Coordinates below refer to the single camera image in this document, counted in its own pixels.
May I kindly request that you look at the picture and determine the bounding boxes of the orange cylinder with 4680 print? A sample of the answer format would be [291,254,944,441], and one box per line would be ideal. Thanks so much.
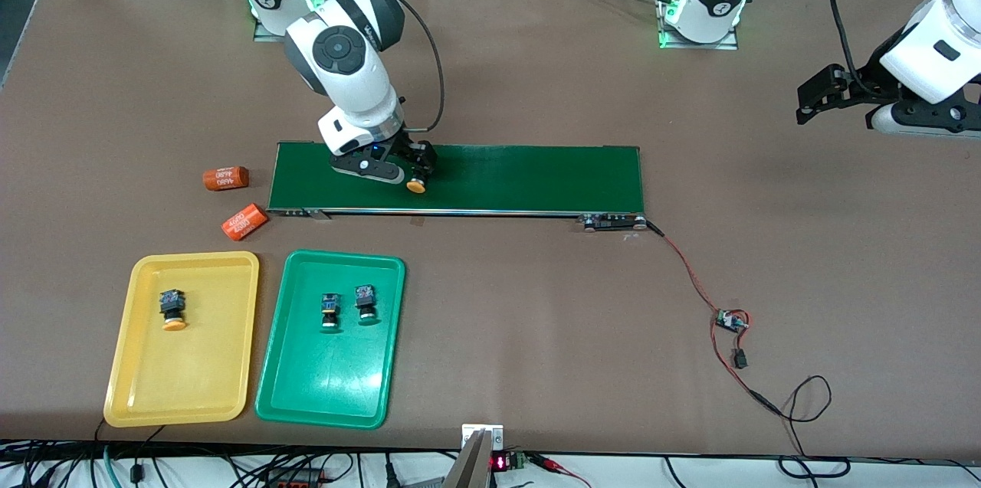
[221,203,268,242]
[202,166,250,192]

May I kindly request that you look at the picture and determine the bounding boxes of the green conveyor belt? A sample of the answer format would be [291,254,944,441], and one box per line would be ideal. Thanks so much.
[266,142,648,232]

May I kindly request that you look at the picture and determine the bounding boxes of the green plastic tray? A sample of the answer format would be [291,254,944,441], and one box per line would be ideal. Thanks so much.
[254,249,406,430]

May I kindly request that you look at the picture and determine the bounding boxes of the yellow plastic tray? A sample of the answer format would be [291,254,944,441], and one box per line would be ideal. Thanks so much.
[103,251,260,427]

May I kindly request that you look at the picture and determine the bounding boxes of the red clip leads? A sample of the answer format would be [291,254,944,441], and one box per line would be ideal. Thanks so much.
[529,454,592,488]

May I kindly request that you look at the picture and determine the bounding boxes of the black power strip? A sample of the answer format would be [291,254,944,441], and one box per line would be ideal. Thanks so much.
[264,467,323,488]

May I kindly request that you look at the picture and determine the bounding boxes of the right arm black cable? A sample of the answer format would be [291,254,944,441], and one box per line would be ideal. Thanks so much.
[307,0,446,133]

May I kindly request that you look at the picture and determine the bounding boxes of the red black twisted wire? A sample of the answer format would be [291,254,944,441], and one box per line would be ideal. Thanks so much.
[644,220,784,418]

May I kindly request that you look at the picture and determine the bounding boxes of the silver camera mount bracket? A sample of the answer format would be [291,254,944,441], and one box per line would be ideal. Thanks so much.
[445,424,504,488]

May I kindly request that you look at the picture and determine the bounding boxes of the black looped cable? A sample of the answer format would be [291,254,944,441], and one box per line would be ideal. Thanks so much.
[766,375,851,480]

